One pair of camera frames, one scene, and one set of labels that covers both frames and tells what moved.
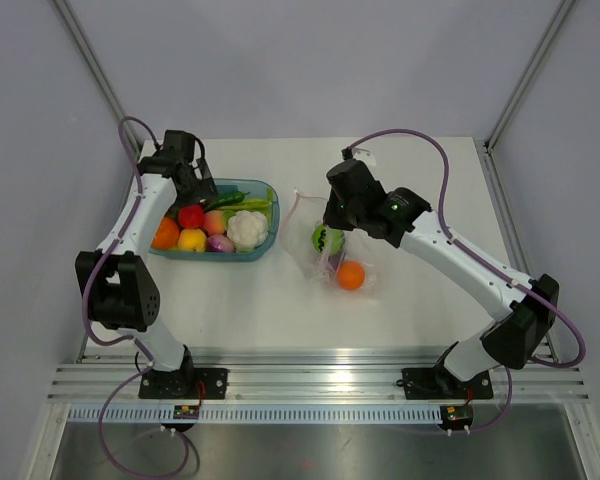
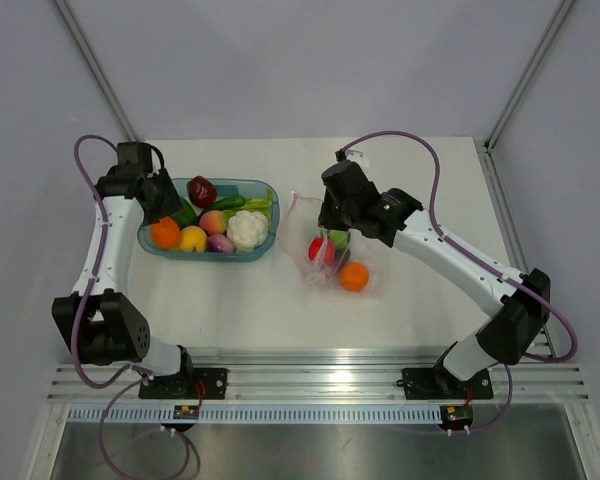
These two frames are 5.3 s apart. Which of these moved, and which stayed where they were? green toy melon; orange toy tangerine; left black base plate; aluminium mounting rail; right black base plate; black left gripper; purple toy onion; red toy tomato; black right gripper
Moved: green toy melon; black left gripper; red toy tomato
Stayed: black right gripper; right black base plate; aluminium mounting rail; orange toy tangerine; purple toy onion; left black base plate
